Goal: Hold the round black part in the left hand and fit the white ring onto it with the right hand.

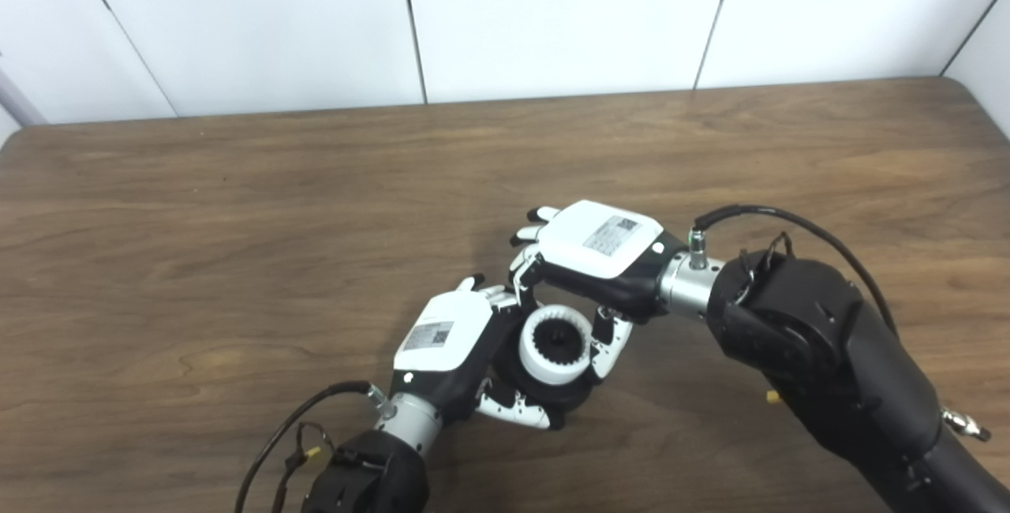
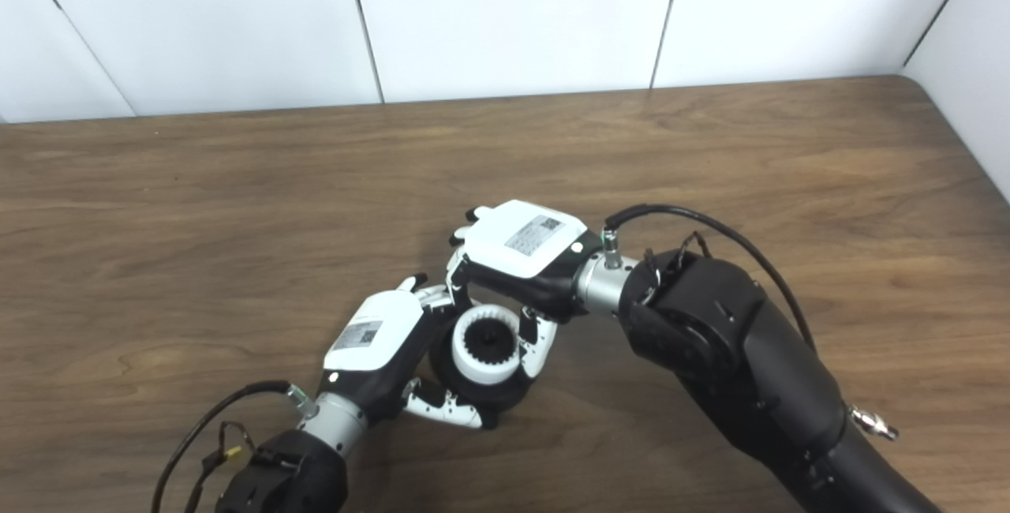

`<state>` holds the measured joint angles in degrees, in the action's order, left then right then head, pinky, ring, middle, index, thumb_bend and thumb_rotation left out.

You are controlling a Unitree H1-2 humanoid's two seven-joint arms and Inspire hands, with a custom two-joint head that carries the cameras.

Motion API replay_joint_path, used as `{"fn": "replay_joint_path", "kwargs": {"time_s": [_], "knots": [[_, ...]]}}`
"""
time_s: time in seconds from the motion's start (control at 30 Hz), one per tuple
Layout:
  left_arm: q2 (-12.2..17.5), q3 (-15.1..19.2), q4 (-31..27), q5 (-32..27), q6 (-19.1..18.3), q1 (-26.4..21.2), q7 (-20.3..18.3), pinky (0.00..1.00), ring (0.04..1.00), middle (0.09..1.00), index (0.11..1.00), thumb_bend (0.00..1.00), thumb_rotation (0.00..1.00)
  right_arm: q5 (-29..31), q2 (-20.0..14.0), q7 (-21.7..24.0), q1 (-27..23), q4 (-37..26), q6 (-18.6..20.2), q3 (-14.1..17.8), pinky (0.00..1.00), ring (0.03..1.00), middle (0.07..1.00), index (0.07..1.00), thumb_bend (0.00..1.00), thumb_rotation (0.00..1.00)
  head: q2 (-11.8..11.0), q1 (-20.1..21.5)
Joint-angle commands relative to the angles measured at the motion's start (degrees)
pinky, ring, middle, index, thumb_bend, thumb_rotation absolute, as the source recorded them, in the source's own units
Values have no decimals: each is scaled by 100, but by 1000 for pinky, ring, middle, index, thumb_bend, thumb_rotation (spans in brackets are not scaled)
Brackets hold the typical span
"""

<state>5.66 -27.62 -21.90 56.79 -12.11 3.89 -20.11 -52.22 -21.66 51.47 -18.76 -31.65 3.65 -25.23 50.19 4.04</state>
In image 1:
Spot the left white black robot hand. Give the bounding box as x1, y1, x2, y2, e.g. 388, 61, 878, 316
391, 275, 565, 431

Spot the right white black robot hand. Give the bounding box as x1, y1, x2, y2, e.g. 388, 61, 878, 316
509, 199, 687, 381

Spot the white plastic ring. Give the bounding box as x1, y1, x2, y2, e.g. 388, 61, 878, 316
518, 304, 594, 386

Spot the round black stepped part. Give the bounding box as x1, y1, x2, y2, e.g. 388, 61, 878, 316
493, 304, 600, 411

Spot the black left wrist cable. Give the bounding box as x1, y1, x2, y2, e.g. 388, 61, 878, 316
235, 380, 387, 513

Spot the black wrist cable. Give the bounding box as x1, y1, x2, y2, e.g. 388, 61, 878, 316
235, 380, 387, 513
690, 204, 991, 443

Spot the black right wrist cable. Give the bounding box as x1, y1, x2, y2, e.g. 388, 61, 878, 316
690, 204, 991, 443

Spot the grey metal wall post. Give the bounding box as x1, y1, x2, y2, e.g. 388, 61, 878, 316
0, 67, 48, 127

